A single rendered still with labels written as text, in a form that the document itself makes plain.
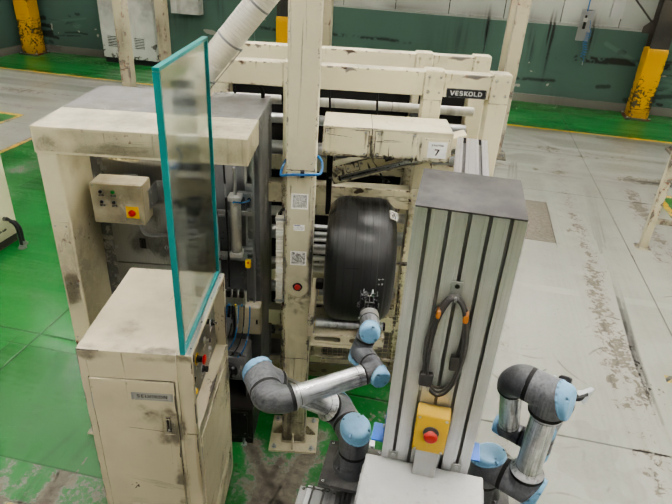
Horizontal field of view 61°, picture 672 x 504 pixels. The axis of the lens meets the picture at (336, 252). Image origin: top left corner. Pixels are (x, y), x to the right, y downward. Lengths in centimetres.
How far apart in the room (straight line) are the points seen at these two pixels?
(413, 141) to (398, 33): 903
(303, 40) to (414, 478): 161
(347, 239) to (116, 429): 117
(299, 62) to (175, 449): 156
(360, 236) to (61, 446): 210
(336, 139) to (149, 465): 160
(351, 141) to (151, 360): 133
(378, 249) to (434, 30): 938
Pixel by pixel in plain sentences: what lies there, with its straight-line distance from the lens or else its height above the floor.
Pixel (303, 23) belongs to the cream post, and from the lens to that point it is 233.
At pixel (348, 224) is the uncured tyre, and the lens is 249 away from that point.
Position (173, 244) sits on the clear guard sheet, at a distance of 179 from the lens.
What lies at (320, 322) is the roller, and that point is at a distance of 276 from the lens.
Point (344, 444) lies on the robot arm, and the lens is 225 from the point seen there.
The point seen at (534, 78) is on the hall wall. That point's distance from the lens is 1179.
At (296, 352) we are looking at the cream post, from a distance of 298.
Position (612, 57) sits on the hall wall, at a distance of 1194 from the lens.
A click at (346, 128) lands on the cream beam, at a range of 268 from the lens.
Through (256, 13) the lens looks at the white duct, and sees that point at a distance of 263.
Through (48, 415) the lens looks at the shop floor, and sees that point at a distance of 385.
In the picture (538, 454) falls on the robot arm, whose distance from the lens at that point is 211.
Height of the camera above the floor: 254
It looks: 29 degrees down
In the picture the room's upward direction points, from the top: 4 degrees clockwise
